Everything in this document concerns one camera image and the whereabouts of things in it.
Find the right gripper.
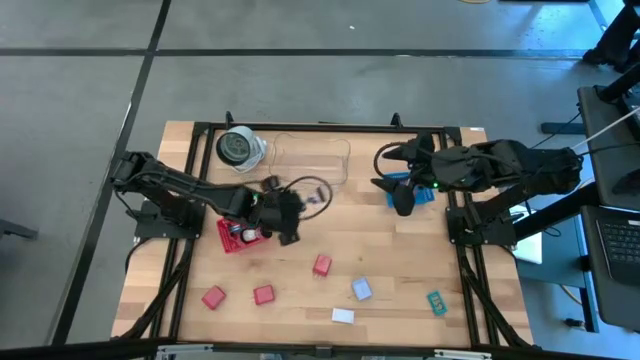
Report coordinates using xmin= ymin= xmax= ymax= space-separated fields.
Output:
xmin=392 ymin=162 xmax=441 ymax=217

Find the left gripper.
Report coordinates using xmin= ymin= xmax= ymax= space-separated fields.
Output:
xmin=249 ymin=189 xmax=307 ymax=247

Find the red power adapter cube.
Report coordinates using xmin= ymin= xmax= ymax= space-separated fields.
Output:
xmin=312 ymin=253 xmax=333 ymax=278
xmin=201 ymin=284 xmax=228 ymax=311
xmin=252 ymin=284 xmax=276 ymax=306

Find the white sand hourglass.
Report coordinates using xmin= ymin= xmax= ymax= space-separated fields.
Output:
xmin=241 ymin=227 xmax=274 ymax=244

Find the white power adapter cube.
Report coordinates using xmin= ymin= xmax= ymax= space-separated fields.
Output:
xmin=350 ymin=277 xmax=374 ymax=302

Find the blue plastic basket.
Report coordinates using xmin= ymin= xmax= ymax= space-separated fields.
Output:
xmin=384 ymin=171 xmax=435 ymax=209

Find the red plastic basket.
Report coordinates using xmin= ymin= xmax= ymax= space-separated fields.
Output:
xmin=215 ymin=215 xmax=271 ymax=255

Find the clear plastic bin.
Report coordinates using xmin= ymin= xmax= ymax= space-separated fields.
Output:
xmin=269 ymin=132 xmax=352 ymax=187

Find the small teal rectangular item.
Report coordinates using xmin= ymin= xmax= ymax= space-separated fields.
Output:
xmin=425 ymin=290 xmax=449 ymax=317

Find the white sheet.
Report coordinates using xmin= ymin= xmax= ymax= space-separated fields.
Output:
xmin=510 ymin=203 xmax=544 ymax=265

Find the black diagonal desk leg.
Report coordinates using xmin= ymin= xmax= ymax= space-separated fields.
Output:
xmin=513 ymin=182 xmax=601 ymax=241

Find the black desk foot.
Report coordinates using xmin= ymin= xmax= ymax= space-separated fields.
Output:
xmin=541 ymin=122 xmax=586 ymax=135

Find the black side desk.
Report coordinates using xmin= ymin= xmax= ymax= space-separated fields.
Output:
xmin=577 ymin=84 xmax=640 ymax=211

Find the white rod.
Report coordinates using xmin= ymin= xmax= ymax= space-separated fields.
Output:
xmin=569 ymin=106 xmax=640 ymax=151

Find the black laptop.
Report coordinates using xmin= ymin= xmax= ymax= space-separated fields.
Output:
xmin=581 ymin=203 xmax=640 ymax=331

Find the black front crossbar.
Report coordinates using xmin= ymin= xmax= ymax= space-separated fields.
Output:
xmin=0 ymin=337 xmax=640 ymax=360

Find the person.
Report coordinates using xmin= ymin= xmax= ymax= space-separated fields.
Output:
xmin=582 ymin=0 xmax=640 ymax=74

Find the grey furniture foot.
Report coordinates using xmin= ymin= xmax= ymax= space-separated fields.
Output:
xmin=0 ymin=218 xmax=40 ymax=241

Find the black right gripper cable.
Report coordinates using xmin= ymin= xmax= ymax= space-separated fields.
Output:
xmin=373 ymin=141 xmax=406 ymax=177

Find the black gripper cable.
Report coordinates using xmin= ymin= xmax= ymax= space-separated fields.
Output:
xmin=373 ymin=141 xmax=406 ymax=177
xmin=282 ymin=174 xmax=334 ymax=221

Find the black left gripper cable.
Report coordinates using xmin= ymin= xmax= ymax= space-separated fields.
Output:
xmin=282 ymin=174 xmax=334 ymax=221

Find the black aluminium table frame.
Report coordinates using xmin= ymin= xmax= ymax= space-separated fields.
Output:
xmin=112 ymin=110 xmax=534 ymax=351

